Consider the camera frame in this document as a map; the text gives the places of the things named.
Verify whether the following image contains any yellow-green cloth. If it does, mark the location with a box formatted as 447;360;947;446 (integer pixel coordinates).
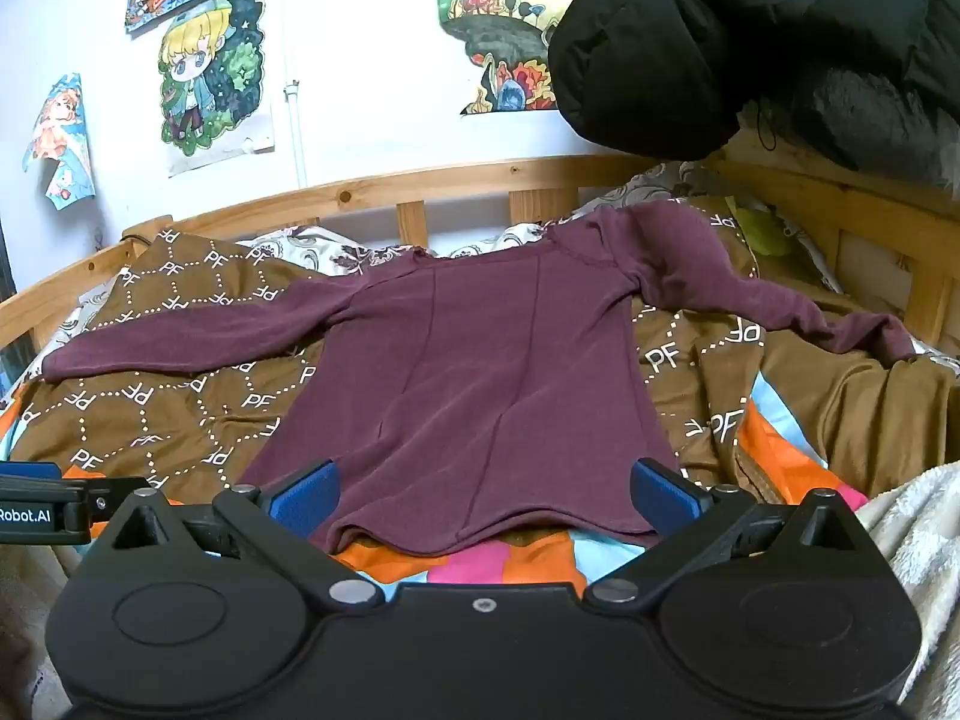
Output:
731;199;793;256

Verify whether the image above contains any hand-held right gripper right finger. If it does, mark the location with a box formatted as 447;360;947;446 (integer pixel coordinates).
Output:
583;456;872;610

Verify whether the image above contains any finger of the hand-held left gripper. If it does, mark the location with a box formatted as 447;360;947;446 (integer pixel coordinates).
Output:
0;461;155;535

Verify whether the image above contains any blond cartoon figure wall poster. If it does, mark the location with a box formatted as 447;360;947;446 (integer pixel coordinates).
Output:
156;0;276;178

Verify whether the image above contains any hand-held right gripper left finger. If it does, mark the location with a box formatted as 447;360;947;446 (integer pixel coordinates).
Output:
97;457;380;610

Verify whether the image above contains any brown patterned blanket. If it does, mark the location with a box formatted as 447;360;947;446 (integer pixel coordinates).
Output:
0;195;960;512

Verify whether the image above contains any wooden bed frame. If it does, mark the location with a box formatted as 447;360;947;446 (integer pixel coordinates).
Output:
0;139;960;383

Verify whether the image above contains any landscape painting wall poster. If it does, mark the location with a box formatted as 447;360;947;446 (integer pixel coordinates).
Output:
433;0;580;118

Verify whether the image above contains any black puffer jacket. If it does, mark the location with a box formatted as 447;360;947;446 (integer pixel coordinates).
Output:
547;0;960;190

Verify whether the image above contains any small curled cartoon wall poster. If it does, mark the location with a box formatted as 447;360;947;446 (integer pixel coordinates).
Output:
21;73;99;211

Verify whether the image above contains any floral patterned pillow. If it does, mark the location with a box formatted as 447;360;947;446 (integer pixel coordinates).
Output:
15;159;848;391

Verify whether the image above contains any white fluffy blanket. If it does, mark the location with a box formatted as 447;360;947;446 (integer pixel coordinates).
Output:
855;457;960;720

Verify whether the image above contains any white wall conduit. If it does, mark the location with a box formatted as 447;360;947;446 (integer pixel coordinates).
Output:
282;0;311;190

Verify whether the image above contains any maroon long-sleeved shirt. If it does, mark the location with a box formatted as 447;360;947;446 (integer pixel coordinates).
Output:
41;202;920;560

